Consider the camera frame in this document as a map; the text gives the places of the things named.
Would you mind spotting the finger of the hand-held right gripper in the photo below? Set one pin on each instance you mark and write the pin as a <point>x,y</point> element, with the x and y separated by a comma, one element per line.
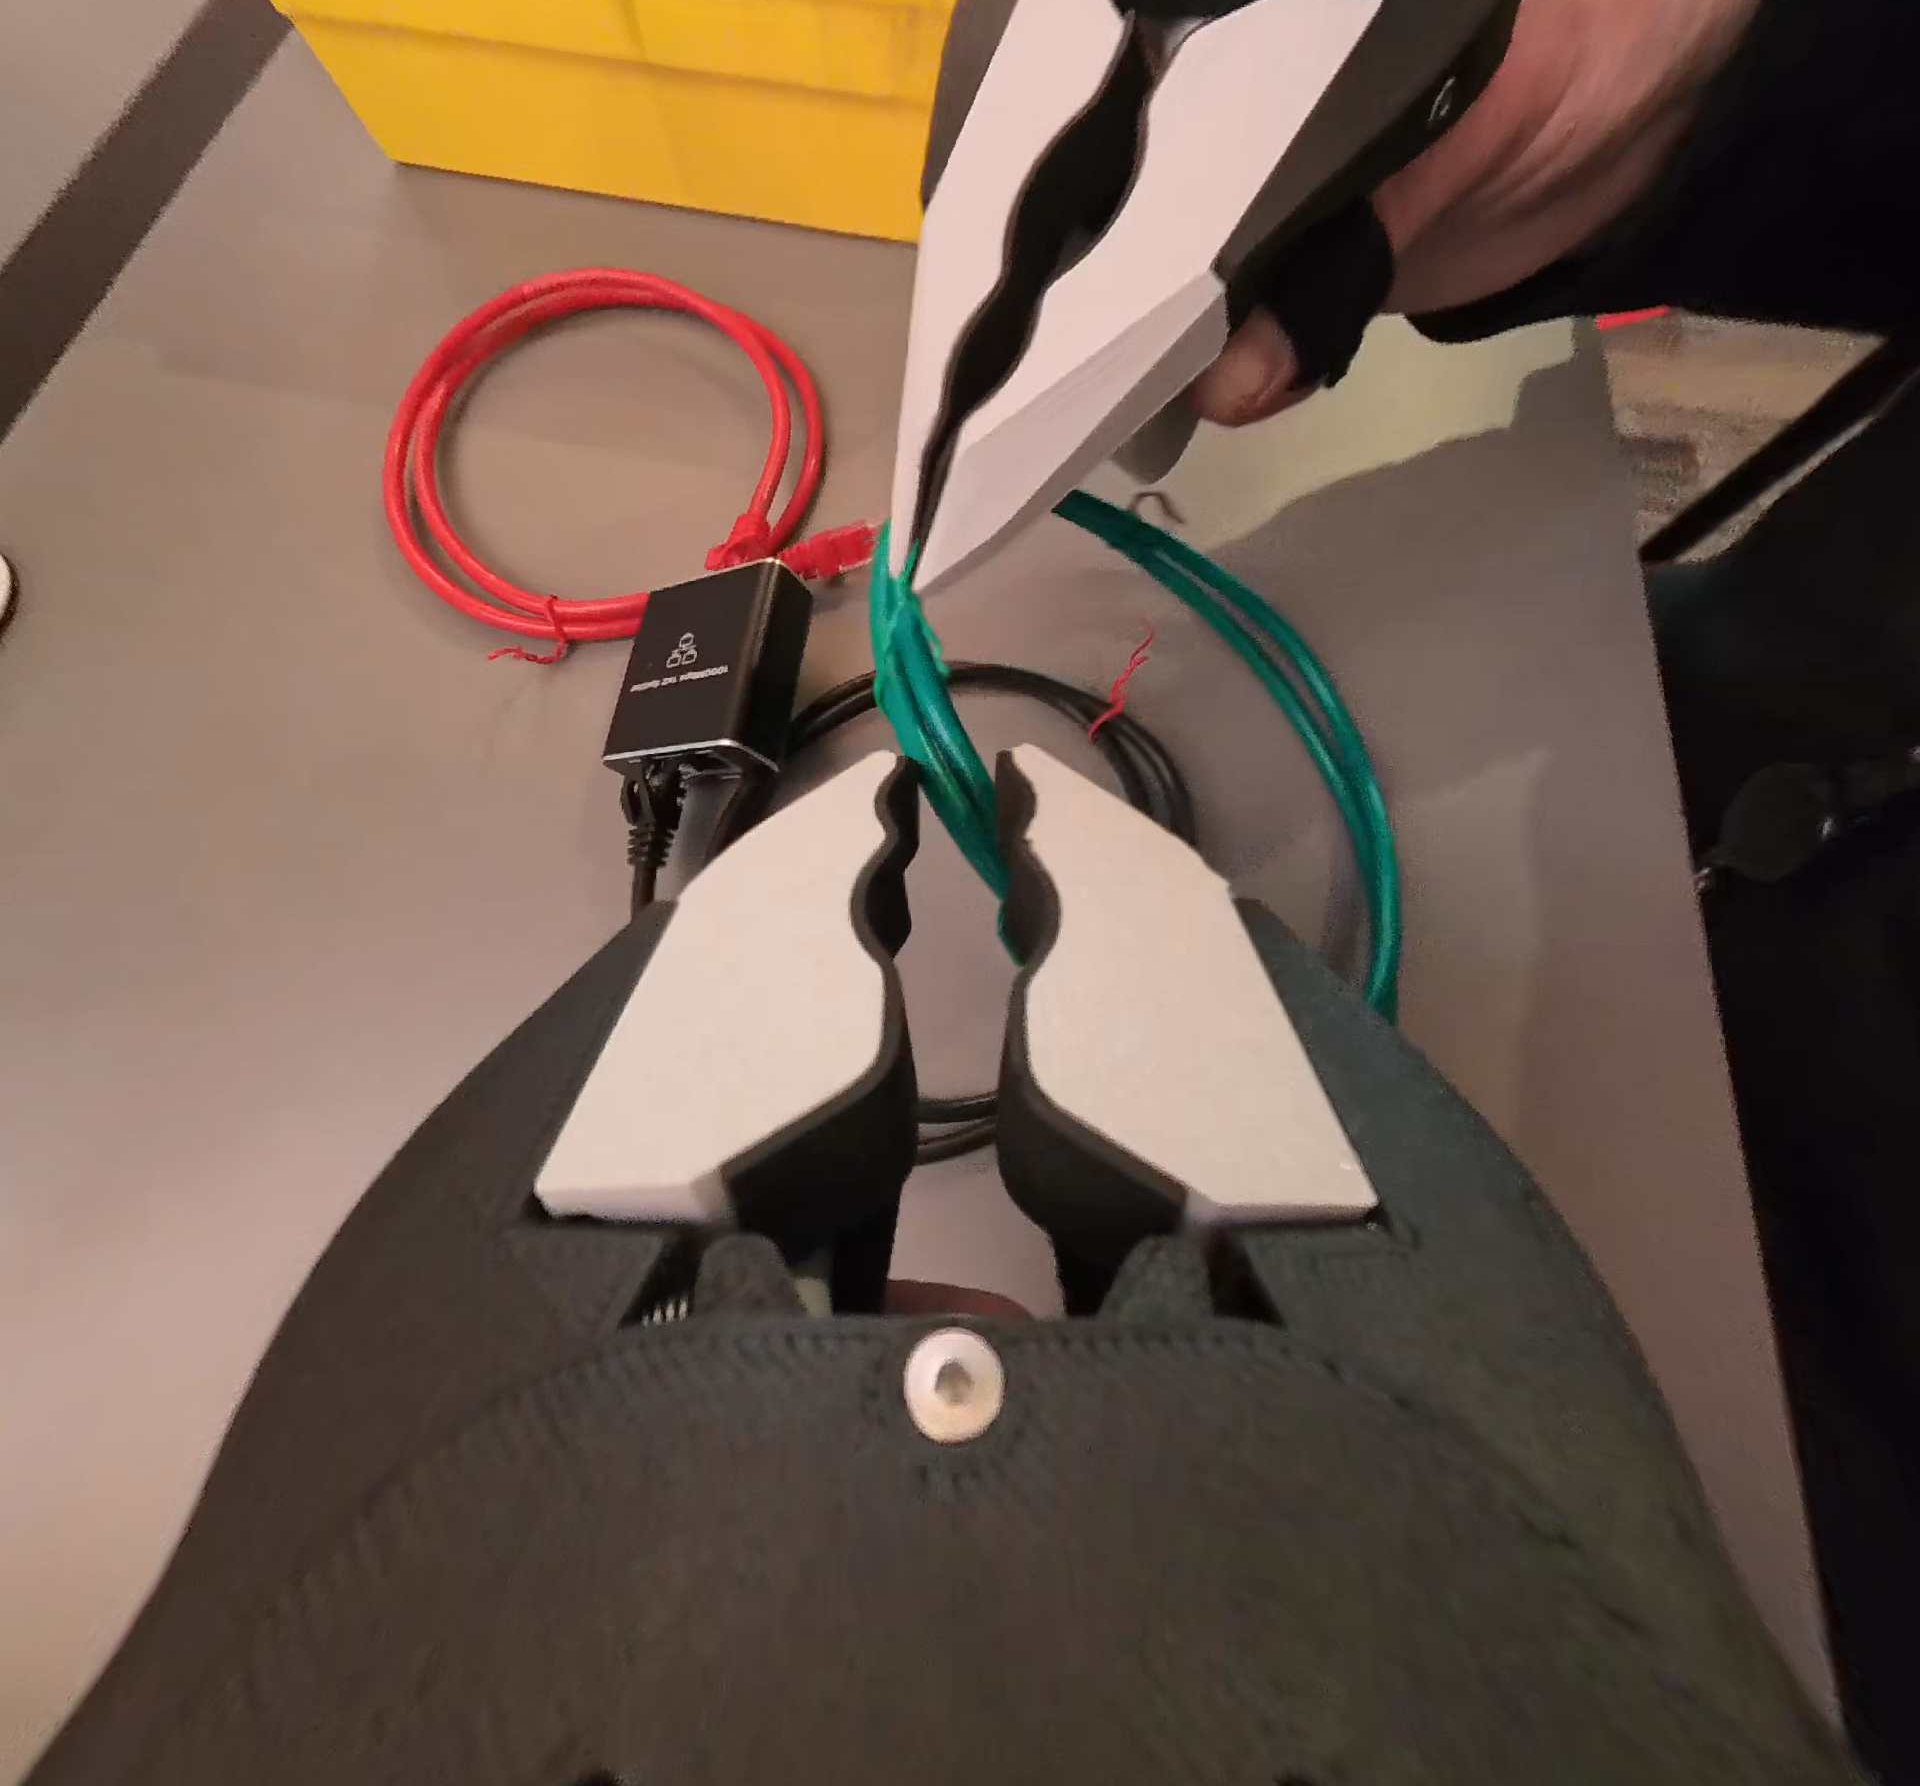
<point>1201,211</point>
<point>991,196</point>

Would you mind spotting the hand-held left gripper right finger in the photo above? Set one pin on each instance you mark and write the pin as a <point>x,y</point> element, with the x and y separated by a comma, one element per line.
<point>1169,1052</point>

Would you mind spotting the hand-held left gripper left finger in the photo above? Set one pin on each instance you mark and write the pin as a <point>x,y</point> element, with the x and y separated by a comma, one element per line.
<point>722,1036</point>

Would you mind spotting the black ethernet splitter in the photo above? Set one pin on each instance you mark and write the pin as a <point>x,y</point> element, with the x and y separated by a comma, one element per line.
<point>704,661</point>

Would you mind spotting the yellow plastic bin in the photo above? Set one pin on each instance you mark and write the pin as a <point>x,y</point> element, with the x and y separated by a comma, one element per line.
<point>599,18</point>

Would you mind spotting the person's right forearm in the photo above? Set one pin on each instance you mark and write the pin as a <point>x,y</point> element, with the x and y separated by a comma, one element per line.
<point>1831,92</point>

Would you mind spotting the person's right hand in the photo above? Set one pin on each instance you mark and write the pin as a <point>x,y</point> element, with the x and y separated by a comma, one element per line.
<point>1589,92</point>

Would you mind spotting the red twist tie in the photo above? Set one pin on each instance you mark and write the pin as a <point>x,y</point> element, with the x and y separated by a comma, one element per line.
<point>533,633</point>
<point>1126,683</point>

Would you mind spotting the green twist tie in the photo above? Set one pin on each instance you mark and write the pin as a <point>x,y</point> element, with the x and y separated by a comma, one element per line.
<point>900,633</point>

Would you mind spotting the person's black jacket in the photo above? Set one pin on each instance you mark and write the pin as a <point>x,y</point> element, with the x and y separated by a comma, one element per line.
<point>1802,1216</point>

